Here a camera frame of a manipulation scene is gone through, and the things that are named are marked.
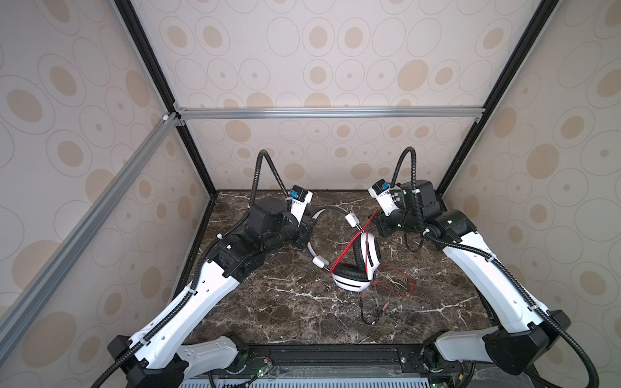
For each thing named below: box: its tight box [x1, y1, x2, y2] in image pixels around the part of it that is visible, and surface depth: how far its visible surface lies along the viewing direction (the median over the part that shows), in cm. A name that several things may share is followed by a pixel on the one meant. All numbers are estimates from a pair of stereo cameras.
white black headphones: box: [306, 206, 382, 293], surface depth 58 cm
